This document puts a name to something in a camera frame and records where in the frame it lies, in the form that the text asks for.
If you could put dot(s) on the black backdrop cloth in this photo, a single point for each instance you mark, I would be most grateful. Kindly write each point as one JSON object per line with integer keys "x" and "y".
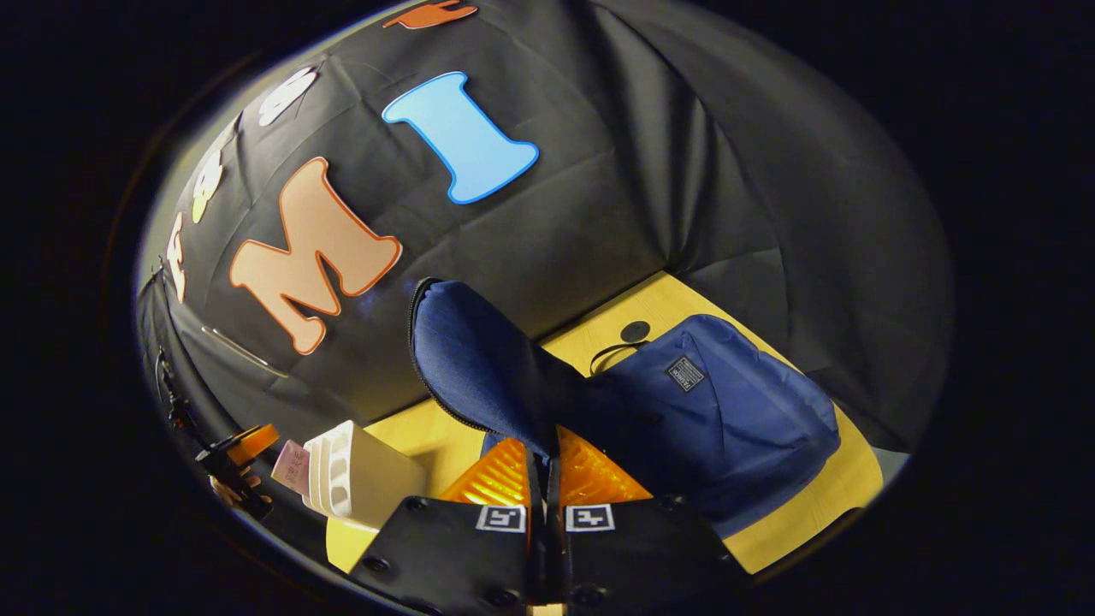
{"x": 684, "y": 171}

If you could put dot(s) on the black round desk grommet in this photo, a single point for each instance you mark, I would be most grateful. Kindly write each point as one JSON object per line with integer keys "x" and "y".
{"x": 635, "y": 331}

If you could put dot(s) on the blue schoolbag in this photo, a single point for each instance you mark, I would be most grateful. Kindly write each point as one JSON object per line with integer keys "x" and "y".
{"x": 727, "y": 411}

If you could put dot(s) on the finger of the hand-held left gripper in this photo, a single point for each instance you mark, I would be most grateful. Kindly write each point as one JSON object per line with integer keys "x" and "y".
{"x": 248, "y": 445}

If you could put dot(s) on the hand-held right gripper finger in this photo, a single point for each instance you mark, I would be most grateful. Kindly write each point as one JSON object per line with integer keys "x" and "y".
{"x": 537, "y": 547}
{"x": 556, "y": 547}

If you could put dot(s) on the pink cover book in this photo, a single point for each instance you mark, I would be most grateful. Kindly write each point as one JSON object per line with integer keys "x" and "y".
{"x": 291, "y": 466}

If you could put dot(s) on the white plastic bookshelf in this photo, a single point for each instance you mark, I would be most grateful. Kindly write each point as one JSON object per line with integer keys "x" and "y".
{"x": 368, "y": 479}

